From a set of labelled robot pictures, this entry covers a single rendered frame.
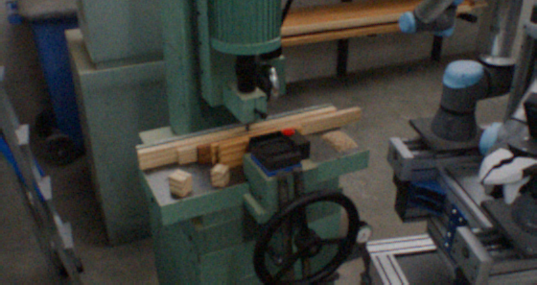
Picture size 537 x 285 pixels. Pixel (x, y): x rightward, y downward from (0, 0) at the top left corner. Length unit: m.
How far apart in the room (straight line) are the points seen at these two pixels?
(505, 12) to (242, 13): 0.86
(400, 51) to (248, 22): 3.56
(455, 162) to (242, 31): 0.90
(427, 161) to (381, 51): 2.91
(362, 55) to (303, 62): 0.57
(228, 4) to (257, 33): 0.09
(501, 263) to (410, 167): 0.50
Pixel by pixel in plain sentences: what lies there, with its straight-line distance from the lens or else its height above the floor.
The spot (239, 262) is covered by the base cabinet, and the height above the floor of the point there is 0.65.
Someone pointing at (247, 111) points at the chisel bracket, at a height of 1.03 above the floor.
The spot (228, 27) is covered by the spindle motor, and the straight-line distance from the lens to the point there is 1.26.
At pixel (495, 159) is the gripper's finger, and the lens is 0.82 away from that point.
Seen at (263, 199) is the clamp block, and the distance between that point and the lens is 1.26.
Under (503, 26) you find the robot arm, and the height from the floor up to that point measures 1.18.
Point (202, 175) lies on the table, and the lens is 1.35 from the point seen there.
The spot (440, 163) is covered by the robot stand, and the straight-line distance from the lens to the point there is 1.79.
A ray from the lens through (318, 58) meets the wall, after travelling 4.27.
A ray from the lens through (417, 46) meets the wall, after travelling 4.84.
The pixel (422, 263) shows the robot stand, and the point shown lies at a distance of 2.19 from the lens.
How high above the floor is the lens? 1.62
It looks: 29 degrees down
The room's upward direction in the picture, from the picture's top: straight up
